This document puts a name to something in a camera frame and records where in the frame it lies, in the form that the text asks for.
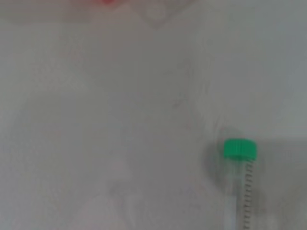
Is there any clear test tube green cap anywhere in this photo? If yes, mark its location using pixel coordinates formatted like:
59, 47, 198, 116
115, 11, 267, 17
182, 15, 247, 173
223, 138, 259, 230

